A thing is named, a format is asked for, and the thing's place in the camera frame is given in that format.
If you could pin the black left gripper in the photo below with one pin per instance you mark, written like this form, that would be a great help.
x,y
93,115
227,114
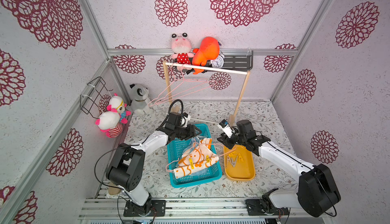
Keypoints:
x,y
187,133

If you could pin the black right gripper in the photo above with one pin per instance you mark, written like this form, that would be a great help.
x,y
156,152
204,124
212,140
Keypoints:
x,y
229,141

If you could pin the white orange patterned towel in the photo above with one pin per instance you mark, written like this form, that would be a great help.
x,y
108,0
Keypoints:
x,y
196,158

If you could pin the blue spotted towel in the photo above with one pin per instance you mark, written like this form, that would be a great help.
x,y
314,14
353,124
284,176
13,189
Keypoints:
x,y
194,144

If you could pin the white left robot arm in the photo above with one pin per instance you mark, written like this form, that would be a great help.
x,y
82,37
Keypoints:
x,y
126,167

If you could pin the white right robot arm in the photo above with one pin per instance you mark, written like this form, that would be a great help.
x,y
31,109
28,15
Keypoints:
x,y
317,191

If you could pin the teal plastic basket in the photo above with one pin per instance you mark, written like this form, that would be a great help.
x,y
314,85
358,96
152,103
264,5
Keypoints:
x,y
181,174

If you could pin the wooden clothes rack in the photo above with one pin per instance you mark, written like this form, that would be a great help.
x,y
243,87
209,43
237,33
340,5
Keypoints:
x,y
216,81

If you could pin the clothespin in tray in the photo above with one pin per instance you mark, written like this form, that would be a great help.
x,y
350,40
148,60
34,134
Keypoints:
x,y
232,160

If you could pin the yellow plastic tray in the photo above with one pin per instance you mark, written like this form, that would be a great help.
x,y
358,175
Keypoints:
x,y
242,171

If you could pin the grey husky plush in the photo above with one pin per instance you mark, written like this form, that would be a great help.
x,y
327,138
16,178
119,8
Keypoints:
x,y
139,96

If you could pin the white plush striped outfit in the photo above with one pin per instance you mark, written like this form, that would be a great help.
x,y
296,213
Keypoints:
x,y
109,123

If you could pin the white alarm clock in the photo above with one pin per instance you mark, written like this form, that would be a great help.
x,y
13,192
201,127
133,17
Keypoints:
x,y
218,62

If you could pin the pink frog plush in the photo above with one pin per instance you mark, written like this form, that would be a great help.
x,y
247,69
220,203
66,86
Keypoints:
x,y
181,47

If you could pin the beige slipper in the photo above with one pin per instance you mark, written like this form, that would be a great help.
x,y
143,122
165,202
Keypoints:
x,y
113,189

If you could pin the orange plush toy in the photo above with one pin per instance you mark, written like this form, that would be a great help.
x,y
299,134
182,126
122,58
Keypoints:
x,y
208,50

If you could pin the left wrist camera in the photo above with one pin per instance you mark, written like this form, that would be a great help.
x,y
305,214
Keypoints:
x,y
185,118

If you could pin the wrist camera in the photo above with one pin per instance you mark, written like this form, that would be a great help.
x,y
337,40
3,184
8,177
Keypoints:
x,y
185,118
225,127

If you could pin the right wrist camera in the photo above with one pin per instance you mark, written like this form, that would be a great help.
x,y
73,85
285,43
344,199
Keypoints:
x,y
225,127

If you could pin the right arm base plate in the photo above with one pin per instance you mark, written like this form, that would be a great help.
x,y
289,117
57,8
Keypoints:
x,y
261,207

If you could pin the black wall shelf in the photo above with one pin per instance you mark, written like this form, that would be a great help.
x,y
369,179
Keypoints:
x,y
239,62

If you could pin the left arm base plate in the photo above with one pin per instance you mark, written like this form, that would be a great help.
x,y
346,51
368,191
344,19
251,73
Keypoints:
x,y
152,208

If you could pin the black wire wall basket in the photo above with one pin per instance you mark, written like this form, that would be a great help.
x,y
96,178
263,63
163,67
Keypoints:
x,y
94,102

